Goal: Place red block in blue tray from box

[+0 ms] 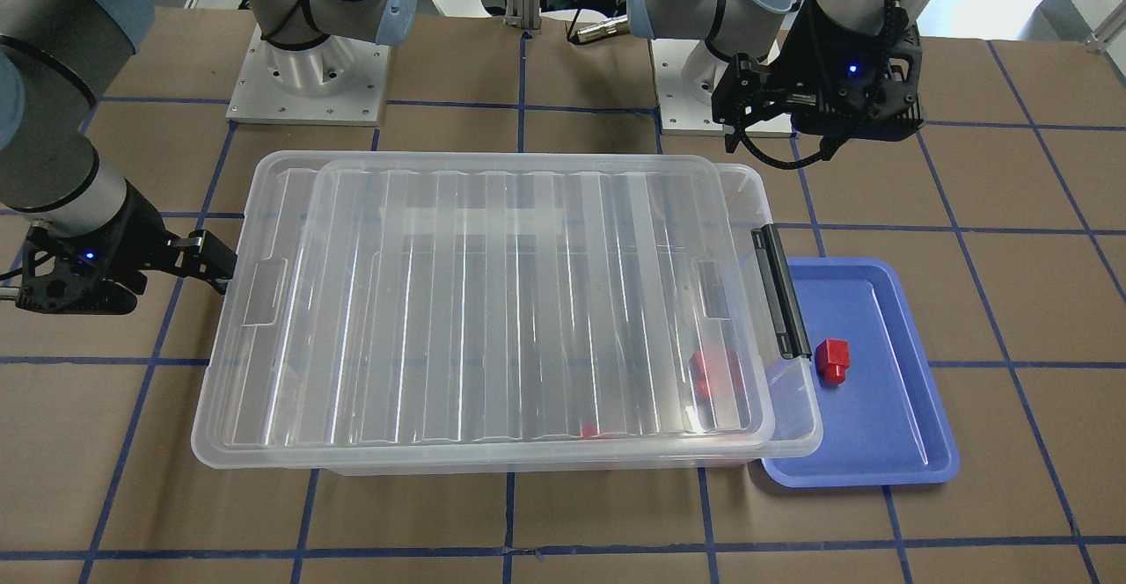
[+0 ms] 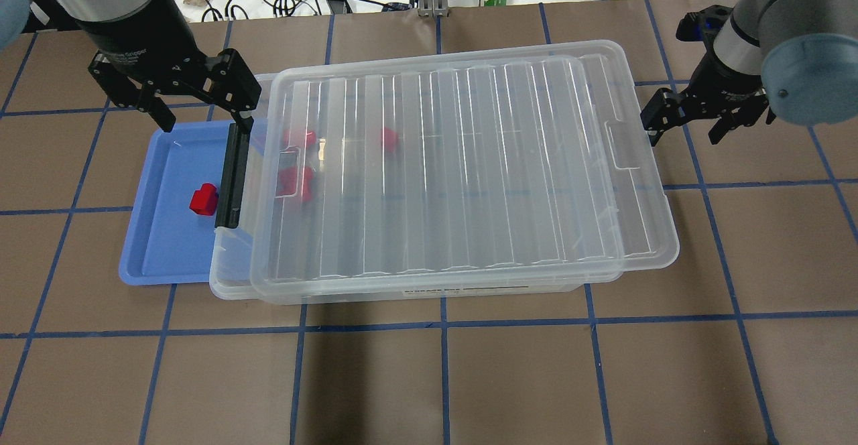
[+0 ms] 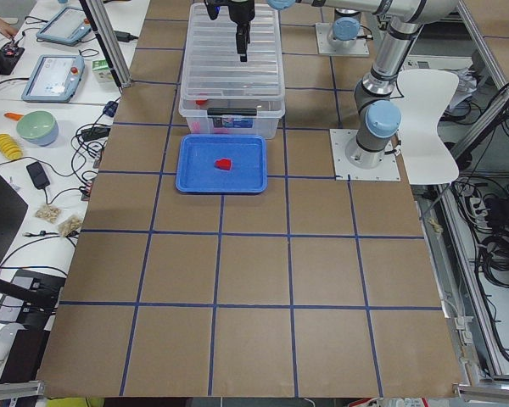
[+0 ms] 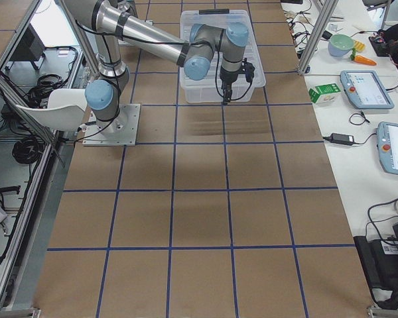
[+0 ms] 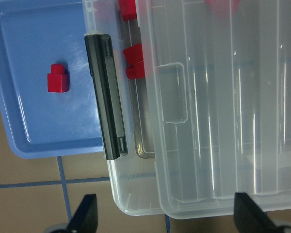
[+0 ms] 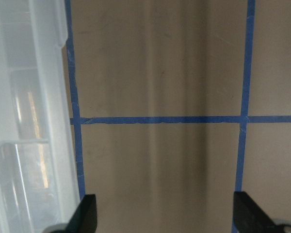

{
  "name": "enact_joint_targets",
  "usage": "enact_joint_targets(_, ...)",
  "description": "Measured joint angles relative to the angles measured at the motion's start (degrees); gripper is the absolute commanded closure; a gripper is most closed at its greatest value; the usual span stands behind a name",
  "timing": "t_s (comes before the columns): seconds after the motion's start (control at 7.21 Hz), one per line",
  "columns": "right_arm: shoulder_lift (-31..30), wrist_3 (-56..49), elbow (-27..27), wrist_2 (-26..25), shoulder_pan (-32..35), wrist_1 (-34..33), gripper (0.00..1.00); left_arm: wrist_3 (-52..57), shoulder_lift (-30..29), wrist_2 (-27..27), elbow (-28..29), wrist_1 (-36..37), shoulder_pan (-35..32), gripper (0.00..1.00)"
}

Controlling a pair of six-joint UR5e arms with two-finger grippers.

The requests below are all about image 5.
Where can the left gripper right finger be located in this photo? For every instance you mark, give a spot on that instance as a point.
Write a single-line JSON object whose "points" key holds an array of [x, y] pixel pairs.
{"points": [[249, 218]]}

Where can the blue plastic tray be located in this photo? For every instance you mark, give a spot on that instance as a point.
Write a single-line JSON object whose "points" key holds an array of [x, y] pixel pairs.
{"points": [[34, 34]]}

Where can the clear plastic box lid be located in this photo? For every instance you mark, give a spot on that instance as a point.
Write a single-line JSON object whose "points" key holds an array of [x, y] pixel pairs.
{"points": [[219, 94]]}

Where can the red block large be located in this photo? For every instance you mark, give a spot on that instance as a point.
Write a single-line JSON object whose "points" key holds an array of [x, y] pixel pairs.
{"points": [[135, 61]]}

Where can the red block front left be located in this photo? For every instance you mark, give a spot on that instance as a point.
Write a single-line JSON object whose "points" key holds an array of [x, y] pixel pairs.
{"points": [[223, 8]]}

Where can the black box latch handle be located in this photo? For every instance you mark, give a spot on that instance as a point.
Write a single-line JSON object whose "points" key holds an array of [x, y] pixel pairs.
{"points": [[103, 72]]}

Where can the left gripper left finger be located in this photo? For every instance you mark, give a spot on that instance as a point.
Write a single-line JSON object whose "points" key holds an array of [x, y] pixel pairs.
{"points": [[85, 218]]}

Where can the red block front right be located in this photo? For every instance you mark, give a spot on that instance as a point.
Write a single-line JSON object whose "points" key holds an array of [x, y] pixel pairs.
{"points": [[128, 9]]}

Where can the red block small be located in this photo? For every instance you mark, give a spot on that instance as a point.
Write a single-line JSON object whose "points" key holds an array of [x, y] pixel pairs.
{"points": [[57, 79]]}

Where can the clear plastic storage box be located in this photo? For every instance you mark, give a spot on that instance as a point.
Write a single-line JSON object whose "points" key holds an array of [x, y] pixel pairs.
{"points": [[133, 176]]}

